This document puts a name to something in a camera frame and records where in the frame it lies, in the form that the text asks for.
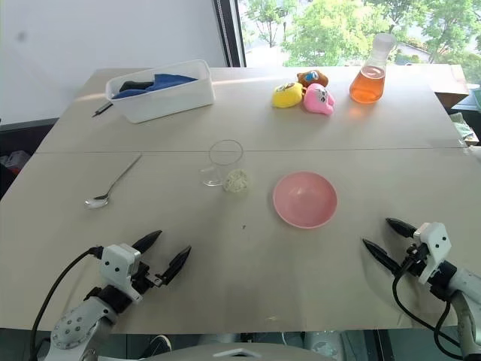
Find light green cloth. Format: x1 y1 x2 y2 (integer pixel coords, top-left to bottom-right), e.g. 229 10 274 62
449 108 481 148

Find black window frame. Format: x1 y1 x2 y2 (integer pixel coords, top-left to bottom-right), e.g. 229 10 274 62
213 0 248 69

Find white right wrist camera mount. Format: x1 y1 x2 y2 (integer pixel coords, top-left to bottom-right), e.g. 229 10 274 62
412 221 452 286

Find blue cloth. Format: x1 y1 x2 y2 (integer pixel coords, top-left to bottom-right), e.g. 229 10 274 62
111 72 200 100

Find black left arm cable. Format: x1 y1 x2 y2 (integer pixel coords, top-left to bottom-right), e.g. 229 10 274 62
30 245 104 361

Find pink plastic bowl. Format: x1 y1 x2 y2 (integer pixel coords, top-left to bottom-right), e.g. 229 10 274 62
272 171 338 229

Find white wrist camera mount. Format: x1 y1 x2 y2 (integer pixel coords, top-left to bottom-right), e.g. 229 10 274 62
98 243 143 302
412 221 452 286

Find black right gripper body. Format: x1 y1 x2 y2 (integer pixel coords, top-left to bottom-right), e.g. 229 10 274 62
398 243 430 278

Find black cloth item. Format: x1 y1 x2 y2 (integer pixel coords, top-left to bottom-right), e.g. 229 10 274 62
119 79 156 93

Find brown plush toy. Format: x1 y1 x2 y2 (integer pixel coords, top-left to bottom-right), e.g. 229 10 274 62
296 69 330 89

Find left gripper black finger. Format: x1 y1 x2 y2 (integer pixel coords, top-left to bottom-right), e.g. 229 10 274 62
162 245 192 286
131 229 164 254

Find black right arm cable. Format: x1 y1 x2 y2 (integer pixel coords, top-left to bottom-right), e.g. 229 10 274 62
392 257 467 359

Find pink plush toy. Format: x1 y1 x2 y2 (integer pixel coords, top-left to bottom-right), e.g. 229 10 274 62
302 83 336 116

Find silver metal spoon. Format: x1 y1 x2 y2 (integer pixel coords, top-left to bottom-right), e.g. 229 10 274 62
83 153 144 211

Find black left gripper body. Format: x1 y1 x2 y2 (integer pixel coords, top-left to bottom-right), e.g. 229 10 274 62
130 261 168 298

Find dark pen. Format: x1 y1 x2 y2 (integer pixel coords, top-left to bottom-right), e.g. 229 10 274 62
91 101 114 119

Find black and white shoe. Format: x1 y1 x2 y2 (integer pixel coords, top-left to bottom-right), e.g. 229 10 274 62
150 334 173 357

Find yellow plush toy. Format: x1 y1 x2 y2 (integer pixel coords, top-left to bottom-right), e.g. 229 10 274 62
271 81 305 110

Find white plastic storage bin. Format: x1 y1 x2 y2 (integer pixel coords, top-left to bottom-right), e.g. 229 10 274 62
104 58 216 125

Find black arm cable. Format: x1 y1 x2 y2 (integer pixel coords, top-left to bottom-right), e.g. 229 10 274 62
392 257 467 359
30 245 104 361

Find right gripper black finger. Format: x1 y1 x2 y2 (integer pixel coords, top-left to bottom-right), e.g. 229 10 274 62
361 237 402 278
385 217 419 239

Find glass flask with orange liquid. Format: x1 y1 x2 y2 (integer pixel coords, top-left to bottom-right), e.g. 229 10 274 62
349 32 398 105

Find brown cardboard box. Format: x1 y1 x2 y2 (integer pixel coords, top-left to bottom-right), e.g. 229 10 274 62
426 63 471 111

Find clear glass cup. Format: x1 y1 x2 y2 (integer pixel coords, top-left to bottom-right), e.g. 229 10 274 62
199 139 251 196

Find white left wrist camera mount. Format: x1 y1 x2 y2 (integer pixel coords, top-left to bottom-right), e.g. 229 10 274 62
98 243 143 302

